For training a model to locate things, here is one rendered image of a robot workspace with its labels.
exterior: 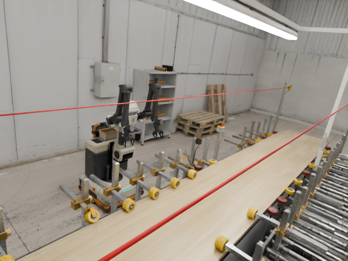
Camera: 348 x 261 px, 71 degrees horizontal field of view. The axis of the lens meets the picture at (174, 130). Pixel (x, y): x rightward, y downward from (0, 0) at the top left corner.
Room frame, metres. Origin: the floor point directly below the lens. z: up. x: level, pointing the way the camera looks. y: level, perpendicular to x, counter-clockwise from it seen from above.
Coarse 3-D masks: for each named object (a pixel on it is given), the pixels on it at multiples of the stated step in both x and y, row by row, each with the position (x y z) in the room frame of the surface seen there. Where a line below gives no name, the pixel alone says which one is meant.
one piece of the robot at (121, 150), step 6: (138, 114) 2.89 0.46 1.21; (132, 120) 2.78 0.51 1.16; (120, 126) 2.66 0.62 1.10; (114, 144) 2.72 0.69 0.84; (126, 144) 2.74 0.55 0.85; (114, 150) 2.72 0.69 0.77; (120, 150) 2.66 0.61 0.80; (126, 150) 2.70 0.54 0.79; (132, 150) 2.77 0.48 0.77; (114, 156) 2.71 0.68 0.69; (120, 156) 2.65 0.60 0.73; (132, 156) 2.80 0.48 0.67
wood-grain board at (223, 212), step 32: (224, 160) 2.54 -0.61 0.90; (256, 160) 2.67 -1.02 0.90; (288, 160) 2.80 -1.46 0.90; (160, 192) 1.73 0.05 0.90; (192, 192) 1.79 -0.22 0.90; (224, 192) 1.86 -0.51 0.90; (256, 192) 1.93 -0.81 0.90; (96, 224) 1.27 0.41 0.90; (128, 224) 1.31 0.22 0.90; (192, 224) 1.39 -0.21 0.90; (224, 224) 1.43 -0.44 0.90; (32, 256) 0.98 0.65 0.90; (64, 256) 1.00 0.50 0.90; (96, 256) 1.03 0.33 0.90; (128, 256) 1.06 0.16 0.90; (160, 256) 1.08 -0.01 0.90; (192, 256) 1.11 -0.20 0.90
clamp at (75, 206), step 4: (72, 200) 1.39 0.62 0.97; (76, 200) 1.39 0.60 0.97; (80, 200) 1.40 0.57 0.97; (84, 200) 1.41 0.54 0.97; (88, 200) 1.43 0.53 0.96; (92, 200) 1.45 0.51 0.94; (72, 204) 1.36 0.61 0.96; (76, 204) 1.36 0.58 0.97; (72, 208) 1.36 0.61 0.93; (76, 208) 1.36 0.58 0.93
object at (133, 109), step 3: (129, 102) 2.75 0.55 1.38; (129, 105) 2.71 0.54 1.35; (132, 105) 2.74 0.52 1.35; (135, 105) 2.77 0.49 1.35; (129, 108) 2.68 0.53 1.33; (132, 108) 2.71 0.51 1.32; (135, 108) 2.75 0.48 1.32; (138, 108) 2.77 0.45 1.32; (129, 111) 2.66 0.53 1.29; (132, 111) 2.70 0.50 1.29; (135, 111) 2.75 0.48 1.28; (129, 114) 2.73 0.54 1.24; (132, 114) 2.77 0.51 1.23; (135, 114) 2.82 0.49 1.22
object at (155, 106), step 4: (152, 88) 2.76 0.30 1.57; (160, 88) 2.81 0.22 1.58; (156, 92) 2.76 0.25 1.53; (156, 96) 2.76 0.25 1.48; (156, 104) 2.77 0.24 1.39; (152, 108) 2.78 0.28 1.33; (156, 108) 2.77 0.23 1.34; (152, 112) 2.77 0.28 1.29; (156, 112) 2.78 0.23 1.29; (152, 116) 2.76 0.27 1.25; (156, 116) 2.79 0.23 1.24
